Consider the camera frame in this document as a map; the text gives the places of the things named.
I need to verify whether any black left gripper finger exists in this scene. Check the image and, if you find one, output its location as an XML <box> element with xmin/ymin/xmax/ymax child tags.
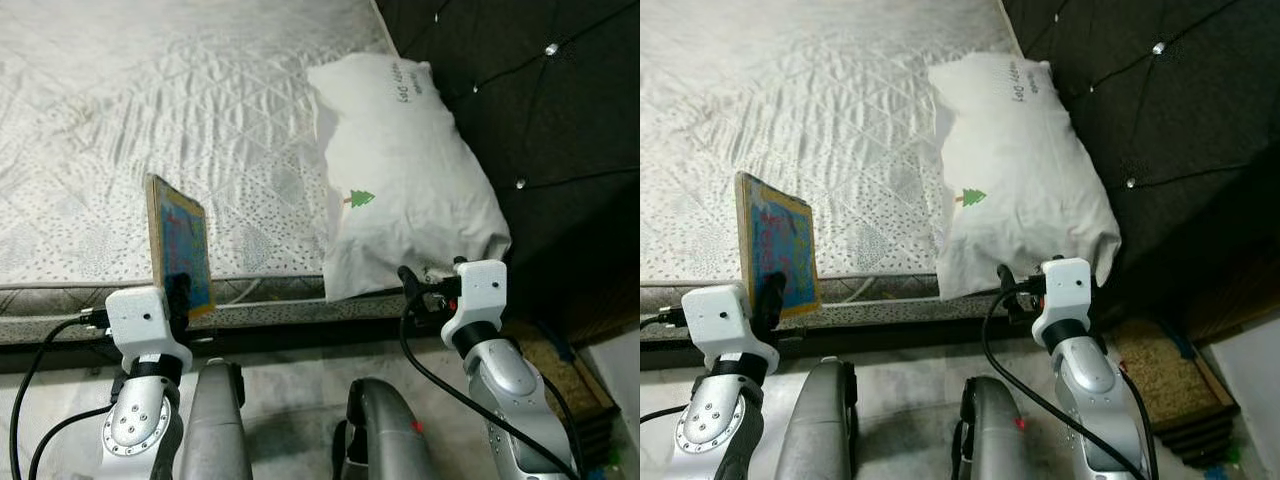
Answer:
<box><xmin>756</xmin><ymin>270</ymin><xmax>786</xmax><ymax>323</ymax></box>
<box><xmin>168</xmin><ymin>272</ymin><xmax>194</xmax><ymax>323</ymax></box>

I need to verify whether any colourful wooden framed board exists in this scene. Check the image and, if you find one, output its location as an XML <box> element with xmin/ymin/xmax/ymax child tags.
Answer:
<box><xmin>735</xmin><ymin>170</ymin><xmax>821</xmax><ymax>319</ymax></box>
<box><xmin>145</xmin><ymin>173</ymin><xmax>216</xmax><ymax>319</ymax></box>

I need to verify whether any white pillow with tree print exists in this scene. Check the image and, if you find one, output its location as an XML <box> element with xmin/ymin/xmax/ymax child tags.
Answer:
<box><xmin>305</xmin><ymin>52</ymin><xmax>513</xmax><ymax>303</ymax></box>
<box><xmin>927</xmin><ymin>52</ymin><xmax>1123</xmax><ymax>301</ymax></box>

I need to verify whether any grey bed base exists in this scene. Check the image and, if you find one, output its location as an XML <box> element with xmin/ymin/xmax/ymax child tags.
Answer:
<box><xmin>0</xmin><ymin>288</ymin><xmax>471</xmax><ymax>349</ymax></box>
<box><xmin>640</xmin><ymin>285</ymin><xmax>1051</xmax><ymax>346</ymax></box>

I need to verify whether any grey left robot leg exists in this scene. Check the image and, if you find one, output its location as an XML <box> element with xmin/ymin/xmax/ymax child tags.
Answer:
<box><xmin>775</xmin><ymin>357</ymin><xmax>859</xmax><ymax>480</ymax></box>
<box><xmin>178</xmin><ymin>358</ymin><xmax>253</xmax><ymax>480</ymax></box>

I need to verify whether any grey robot leg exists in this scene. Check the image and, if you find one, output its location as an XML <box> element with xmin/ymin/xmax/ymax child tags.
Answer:
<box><xmin>333</xmin><ymin>378</ymin><xmax>436</xmax><ymax>480</ymax></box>
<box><xmin>775</xmin><ymin>357</ymin><xmax>859</xmax><ymax>480</ymax></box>
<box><xmin>950</xmin><ymin>377</ymin><xmax>1051</xmax><ymax>480</ymax></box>
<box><xmin>178</xmin><ymin>358</ymin><xmax>253</xmax><ymax>480</ymax></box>

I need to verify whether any grey right robot leg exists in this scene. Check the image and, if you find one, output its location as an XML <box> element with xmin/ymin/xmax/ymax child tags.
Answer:
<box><xmin>950</xmin><ymin>377</ymin><xmax>1051</xmax><ymax>480</ymax></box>
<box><xmin>333</xmin><ymin>378</ymin><xmax>436</xmax><ymax>480</ymax></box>

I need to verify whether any brown woven floor mat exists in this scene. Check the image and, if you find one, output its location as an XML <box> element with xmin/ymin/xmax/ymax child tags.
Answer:
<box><xmin>515</xmin><ymin>320</ymin><xmax>616</xmax><ymax>451</ymax></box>
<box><xmin>1110</xmin><ymin>318</ymin><xmax>1241</xmax><ymax>441</ymax></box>

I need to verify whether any white quilted mattress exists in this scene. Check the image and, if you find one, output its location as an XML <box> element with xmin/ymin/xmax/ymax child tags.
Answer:
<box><xmin>0</xmin><ymin>0</ymin><xmax>421</xmax><ymax>319</ymax></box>
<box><xmin>640</xmin><ymin>0</ymin><xmax>1021</xmax><ymax>311</ymax></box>

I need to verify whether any black tufted headboard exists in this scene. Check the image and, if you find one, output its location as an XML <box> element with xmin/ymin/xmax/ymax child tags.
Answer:
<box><xmin>372</xmin><ymin>0</ymin><xmax>641</xmax><ymax>341</ymax></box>
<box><xmin>1000</xmin><ymin>0</ymin><xmax>1280</xmax><ymax>341</ymax></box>

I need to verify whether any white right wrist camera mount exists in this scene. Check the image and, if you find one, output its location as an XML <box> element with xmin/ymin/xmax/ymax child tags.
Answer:
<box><xmin>1032</xmin><ymin>257</ymin><xmax>1099</xmax><ymax>346</ymax></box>
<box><xmin>440</xmin><ymin>260</ymin><xmax>509</xmax><ymax>346</ymax></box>

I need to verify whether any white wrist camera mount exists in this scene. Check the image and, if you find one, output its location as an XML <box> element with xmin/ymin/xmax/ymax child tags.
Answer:
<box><xmin>440</xmin><ymin>260</ymin><xmax>509</xmax><ymax>346</ymax></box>
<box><xmin>105</xmin><ymin>286</ymin><xmax>193</xmax><ymax>376</ymax></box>
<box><xmin>682</xmin><ymin>283</ymin><xmax>779</xmax><ymax>373</ymax></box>
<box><xmin>1032</xmin><ymin>257</ymin><xmax>1099</xmax><ymax>346</ymax></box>

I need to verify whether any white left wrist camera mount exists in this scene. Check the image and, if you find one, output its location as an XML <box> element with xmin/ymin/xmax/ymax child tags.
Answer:
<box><xmin>105</xmin><ymin>286</ymin><xmax>193</xmax><ymax>376</ymax></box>
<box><xmin>682</xmin><ymin>283</ymin><xmax>779</xmax><ymax>373</ymax></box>

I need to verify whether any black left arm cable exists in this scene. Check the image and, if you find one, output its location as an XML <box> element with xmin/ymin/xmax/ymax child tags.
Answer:
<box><xmin>640</xmin><ymin>310</ymin><xmax>693</xmax><ymax>429</ymax></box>
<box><xmin>8</xmin><ymin>312</ymin><xmax>113</xmax><ymax>480</ymax></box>

